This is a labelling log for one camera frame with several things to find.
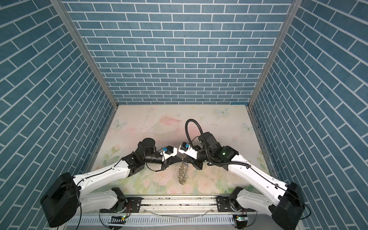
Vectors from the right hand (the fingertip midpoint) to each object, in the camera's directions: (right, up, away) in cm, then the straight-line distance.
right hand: (184, 156), depth 72 cm
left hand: (-2, -2, 0) cm, 3 cm away
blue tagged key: (+1, -4, 0) cm, 4 cm away
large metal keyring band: (-1, -10, 0) cm, 11 cm away
